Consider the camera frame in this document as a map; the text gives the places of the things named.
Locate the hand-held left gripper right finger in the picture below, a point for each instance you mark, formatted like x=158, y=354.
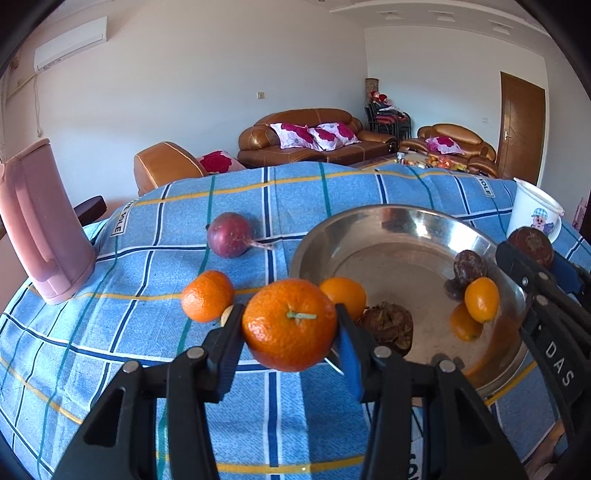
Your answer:
x=351, y=369

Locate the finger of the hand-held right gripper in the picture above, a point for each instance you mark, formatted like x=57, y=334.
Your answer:
x=521, y=272
x=569, y=277

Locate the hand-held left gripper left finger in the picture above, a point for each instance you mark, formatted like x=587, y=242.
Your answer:
x=226, y=350

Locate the dried brown mangosteen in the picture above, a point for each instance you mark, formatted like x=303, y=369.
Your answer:
x=468, y=272
x=531, y=244
x=388, y=325

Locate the small beige longan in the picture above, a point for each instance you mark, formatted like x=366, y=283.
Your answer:
x=226, y=316

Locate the small oval orange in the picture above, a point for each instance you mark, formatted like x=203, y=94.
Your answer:
x=481, y=300

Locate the large orange mandarin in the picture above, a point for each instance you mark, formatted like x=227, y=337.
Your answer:
x=286, y=332

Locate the round steel bowl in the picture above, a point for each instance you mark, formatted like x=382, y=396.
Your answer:
x=406, y=277

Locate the purple onion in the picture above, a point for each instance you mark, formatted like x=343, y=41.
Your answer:
x=228, y=235

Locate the white cartoon print mug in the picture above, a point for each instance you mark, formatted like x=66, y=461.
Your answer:
x=531, y=203

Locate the blue plaid cloth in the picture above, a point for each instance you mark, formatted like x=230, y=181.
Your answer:
x=138, y=258

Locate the pile of snacks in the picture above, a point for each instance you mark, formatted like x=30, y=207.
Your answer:
x=436, y=161

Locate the brown wooden door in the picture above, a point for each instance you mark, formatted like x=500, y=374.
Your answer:
x=521, y=129

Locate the dark brown leather armchair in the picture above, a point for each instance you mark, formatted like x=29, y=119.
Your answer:
x=471, y=138

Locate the white red floral pillow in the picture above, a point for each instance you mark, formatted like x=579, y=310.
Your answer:
x=443, y=145
x=325, y=138
x=346, y=131
x=293, y=134

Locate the wooden coffee table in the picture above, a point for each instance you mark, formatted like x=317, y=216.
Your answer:
x=369, y=162

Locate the pink red floral pillow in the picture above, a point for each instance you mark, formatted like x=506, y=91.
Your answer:
x=219, y=162

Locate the light brown leather armchair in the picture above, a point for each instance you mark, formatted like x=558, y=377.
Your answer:
x=161, y=166

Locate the dark wooden chair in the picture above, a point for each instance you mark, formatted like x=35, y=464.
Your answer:
x=90, y=210

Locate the brown leather sofa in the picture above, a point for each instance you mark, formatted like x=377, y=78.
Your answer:
x=369, y=147

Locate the stacked dark chairs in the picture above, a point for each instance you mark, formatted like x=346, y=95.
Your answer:
x=388, y=122

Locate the pink plastic kettle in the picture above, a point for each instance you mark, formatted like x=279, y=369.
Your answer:
x=46, y=230

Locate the red plush toy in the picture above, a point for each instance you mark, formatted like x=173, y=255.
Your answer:
x=378, y=97

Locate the tall patterned vase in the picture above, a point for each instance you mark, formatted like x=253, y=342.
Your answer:
x=371, y=90

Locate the white air conditioner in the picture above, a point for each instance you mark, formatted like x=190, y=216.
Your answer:
x=69, y=44

